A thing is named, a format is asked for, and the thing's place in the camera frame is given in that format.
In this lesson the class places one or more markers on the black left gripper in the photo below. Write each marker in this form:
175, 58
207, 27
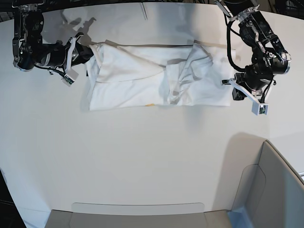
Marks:
252, 82

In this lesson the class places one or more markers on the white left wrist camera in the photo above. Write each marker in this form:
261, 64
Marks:
259, 109

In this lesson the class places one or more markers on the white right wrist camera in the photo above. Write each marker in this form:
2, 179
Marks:
70, 77

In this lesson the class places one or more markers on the white printed t-shirt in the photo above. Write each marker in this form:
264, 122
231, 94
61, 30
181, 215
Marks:
131, 76

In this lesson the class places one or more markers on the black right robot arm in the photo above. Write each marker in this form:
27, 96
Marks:
28, 48

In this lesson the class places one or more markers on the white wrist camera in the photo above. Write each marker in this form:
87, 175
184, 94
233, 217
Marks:
259, 109
70, 77

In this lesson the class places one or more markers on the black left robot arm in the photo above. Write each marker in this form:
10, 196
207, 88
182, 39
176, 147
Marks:
269, 56

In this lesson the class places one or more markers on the grey cardboard box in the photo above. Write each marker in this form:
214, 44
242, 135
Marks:
270, 195

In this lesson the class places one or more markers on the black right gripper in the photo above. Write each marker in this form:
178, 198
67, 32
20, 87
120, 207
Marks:
63, 58

